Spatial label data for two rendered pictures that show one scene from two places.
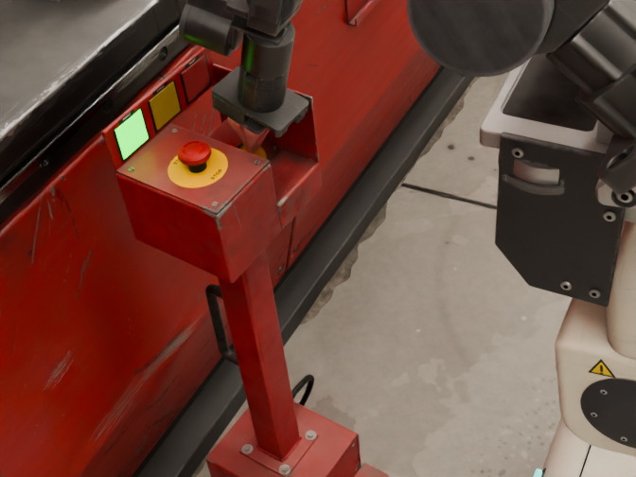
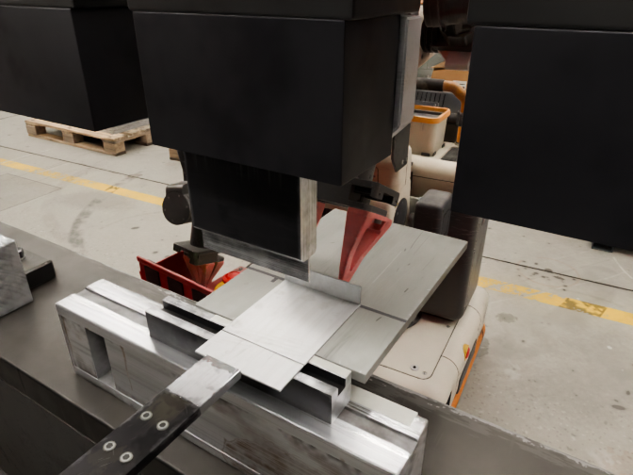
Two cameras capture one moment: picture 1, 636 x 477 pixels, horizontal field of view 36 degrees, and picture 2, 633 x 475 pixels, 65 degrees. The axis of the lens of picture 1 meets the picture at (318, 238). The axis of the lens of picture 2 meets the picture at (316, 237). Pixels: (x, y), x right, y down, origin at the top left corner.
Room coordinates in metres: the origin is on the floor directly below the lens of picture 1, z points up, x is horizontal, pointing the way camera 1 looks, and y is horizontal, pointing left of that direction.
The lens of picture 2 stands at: (0.79, 0.89, 1.27)
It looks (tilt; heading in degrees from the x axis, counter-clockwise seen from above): 27 degrees down; 268
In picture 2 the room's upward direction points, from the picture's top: straight up
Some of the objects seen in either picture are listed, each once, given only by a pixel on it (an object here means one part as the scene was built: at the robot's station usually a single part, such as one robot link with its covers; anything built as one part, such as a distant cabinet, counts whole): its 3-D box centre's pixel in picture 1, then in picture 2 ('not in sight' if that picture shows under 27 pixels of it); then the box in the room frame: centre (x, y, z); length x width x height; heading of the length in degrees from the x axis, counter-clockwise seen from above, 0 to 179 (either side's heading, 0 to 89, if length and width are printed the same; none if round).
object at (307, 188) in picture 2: not in sight; (250, 205); (0.82, 0.56, 1.13); 0.10 x 0.02 x 0.10; 146
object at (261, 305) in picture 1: (257, 344); not in sight; (0.95, 0.11, 0.39); 0.05 x 0.05 x 0.54; 51
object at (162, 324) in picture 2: not in sight; (240, 352); (0.84, 0.55, 0.98); 0.20 x 0.03 x 0.03; 146
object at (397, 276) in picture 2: not in sight; (346, 272); (0.74, 0.44, 1.00); 0.26 x 0.18 x 0.01; 56
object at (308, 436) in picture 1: (279, 442); not in sight; (0.95, 0.11, 0.13); 0.10 x 0.10 x 0.01; 51
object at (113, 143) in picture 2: not in sight; (105, 126); (2.53, -3.76, 0.07); 1.20 x 0.80 x 0.14; 147
